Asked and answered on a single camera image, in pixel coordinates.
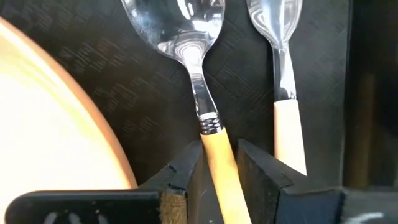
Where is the spoon with tan handle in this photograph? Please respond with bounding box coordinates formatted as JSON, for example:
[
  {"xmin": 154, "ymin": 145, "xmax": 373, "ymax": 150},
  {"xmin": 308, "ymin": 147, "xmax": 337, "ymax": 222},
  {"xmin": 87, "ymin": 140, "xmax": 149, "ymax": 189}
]
[{"xmin": 120, "ymin": 0, "xmax": 253, "ymax": 224}]

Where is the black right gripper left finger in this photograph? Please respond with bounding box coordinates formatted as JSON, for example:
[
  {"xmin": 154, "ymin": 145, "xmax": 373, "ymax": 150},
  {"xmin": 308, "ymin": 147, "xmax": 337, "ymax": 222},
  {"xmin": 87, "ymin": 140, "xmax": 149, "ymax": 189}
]
[{"xmin": 4, "ymin": 139, "xmax": 205, "ymax": 224}]

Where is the fork with peach handle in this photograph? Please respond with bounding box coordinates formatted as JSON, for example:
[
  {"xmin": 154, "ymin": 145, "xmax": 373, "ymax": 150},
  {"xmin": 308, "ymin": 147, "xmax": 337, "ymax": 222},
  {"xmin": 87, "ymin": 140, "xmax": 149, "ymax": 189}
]
[{"xmin": 246, "ymin": 0, "xmax": 308, "ymax": 177}]

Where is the black rectangular tray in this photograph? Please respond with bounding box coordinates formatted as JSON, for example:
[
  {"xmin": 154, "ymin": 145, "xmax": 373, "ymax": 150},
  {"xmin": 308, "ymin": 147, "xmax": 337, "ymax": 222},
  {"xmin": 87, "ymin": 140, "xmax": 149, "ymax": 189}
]
[{"xmin": 0, "ymin": 0, "xmax": 354, "ymax": 224}]

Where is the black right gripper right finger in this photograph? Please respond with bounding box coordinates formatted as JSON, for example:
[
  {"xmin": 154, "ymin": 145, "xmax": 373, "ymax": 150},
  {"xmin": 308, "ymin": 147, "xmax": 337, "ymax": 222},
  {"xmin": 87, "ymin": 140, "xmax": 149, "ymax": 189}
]
[{"xmin": 235, "ymin": 139, "xmax": 398, "ymax": 224}]

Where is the orange round plate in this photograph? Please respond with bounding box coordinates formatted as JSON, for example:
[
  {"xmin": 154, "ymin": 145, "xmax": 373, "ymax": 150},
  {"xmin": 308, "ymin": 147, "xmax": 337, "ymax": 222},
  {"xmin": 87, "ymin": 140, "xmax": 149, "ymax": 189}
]
[{"xmin": 0, "ymin": 16, "xmax": 139, "ymax": 215}]

